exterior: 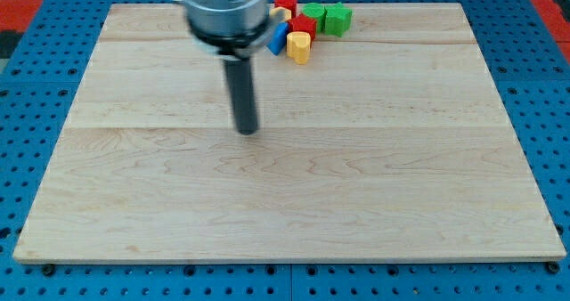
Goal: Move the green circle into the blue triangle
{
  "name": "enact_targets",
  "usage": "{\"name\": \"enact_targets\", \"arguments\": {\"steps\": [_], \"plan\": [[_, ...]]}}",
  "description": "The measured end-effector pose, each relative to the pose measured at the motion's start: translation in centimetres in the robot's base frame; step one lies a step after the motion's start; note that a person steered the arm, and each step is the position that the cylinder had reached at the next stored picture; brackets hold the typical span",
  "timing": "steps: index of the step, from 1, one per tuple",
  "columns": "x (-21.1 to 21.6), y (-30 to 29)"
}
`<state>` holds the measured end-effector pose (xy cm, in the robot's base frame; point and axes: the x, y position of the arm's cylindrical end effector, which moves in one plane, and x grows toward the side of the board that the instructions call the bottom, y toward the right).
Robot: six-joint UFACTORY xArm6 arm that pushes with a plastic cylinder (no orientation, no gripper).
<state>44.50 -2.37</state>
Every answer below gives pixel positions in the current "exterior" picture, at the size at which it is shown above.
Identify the green cylinder block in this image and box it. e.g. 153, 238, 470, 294
302, 3, 326, 33

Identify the red cylinder block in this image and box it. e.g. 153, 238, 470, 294
273, 0, 297, 18

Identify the yellow heart block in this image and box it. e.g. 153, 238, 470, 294
286, 31, 312, 65

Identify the green star block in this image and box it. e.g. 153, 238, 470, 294
324, 3, 353, 37

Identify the yellow block behind arm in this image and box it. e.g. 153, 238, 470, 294
269, 6, 292, 23

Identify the blue triangle block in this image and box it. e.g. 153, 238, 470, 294
266, 22, 289, 55

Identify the light wooden board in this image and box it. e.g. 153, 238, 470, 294
13, 3, 566, 264

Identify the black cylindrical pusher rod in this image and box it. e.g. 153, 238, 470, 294
223, 59, 259, 135

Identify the red hexagon block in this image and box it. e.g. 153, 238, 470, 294
288, 14, 317, 41

